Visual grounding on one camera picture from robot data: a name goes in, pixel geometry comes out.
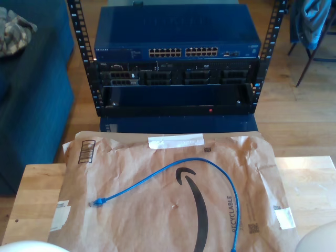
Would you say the blue network cable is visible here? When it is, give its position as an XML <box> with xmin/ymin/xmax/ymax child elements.
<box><xmin>88</xmin><ymin>157</ymin><xmax>242</xmax><ymax>252</ymax></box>

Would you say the blue metal case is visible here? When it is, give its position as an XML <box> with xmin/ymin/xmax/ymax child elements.
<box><xmin>99</xmin><ymin>115</ymin><xmax>259</xmax><ymax>134</ymax></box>

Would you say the black rack tray red light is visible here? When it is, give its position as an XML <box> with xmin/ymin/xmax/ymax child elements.
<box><xmin>101</xmin><ymin>83</ymin><xmax>257</xmax><ymax>117</ymax></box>

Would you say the long white tape strip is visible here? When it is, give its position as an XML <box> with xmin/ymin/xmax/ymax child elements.
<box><xmin>148</xmin><ymin>133</ymin><xmax>205</xmax><ymax>150</ymax></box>

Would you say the black rack server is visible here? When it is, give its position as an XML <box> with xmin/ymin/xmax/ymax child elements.
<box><xmin>96</xmin><ymin>60</ymin><xmax>259</xmax><ymax>86</ymax></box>

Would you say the brown packing paper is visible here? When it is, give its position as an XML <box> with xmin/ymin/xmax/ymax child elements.
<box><xmin>48</xmin><ymin>130</ymin><xmax>302</xmax><ymax>252</ymax></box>

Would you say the blue sofa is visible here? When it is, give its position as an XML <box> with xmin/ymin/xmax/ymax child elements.
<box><xmin>0</xmin><ymin>0</ymin><xmax>76</xmax><ymax>196</ymax></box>

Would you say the white paper shipping label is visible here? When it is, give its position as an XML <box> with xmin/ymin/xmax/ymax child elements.
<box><xmin>49</xmin><ymin>199</ymin><xmax>71</xmax><ymax>232</ymax></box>

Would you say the dark metal chair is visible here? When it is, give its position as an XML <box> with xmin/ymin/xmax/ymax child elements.
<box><xmin>287</xmin><ymin>0</ymin><xmax>336</xmax><ymax>88</ymax></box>

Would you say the short white tape strip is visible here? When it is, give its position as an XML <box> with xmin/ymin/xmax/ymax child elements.
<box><xmin>272</xmin><ymin>206</ymin><xmax>296</xmax><ymax>230</ymax></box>

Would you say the blue-grey jacket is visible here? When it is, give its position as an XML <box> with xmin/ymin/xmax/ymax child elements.
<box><xmin>290</xmin><ymin>0</ymin><xmax>333</xmax><ymax>50</ymax></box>

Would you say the camouflage cloth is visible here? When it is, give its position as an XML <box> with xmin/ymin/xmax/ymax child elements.
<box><xmin>0</xmin><ymin>6</ymin><xmax>38</xmax><ymax>58</ymax></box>

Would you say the blue network switch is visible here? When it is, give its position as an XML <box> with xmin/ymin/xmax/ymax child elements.
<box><xmin>93</xmin><ymin>4</ymin><xmax>262</xmax><ymax>61</ymax></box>

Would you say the black rack frame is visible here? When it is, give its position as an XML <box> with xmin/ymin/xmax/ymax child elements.
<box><xmin>67</xmin><ymin>0</ymin><xmax>288</xmax><ymax>118</ymax></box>

